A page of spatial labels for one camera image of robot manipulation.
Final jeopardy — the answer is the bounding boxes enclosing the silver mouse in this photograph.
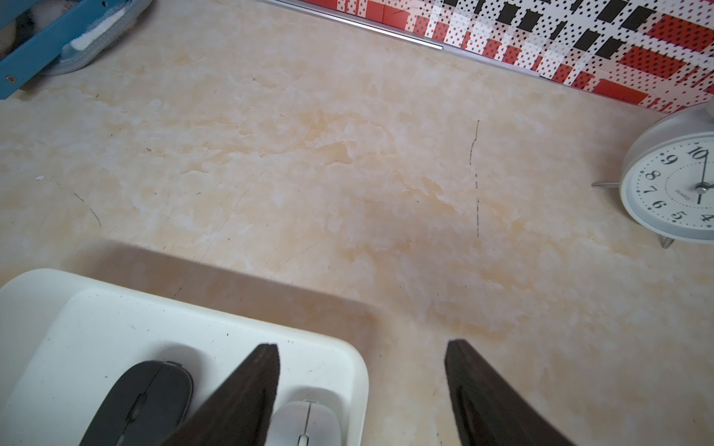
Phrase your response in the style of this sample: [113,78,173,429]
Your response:
[265,401,342,446]

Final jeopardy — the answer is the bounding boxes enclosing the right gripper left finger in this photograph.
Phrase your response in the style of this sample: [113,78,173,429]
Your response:
[164,344,281,445]

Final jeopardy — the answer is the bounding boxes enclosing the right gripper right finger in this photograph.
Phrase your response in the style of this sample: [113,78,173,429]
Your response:
[444,339,572,445]

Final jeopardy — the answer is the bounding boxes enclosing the white twin-bell alarm clock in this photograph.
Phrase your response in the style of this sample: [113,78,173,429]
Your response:
[591,101,713,248]

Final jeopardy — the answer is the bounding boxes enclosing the black mouse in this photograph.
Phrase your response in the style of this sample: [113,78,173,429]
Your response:
[80,361,193,446]

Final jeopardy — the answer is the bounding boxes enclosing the blue white toy crib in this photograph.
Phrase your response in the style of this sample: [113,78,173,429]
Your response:
[1,1,152,100]

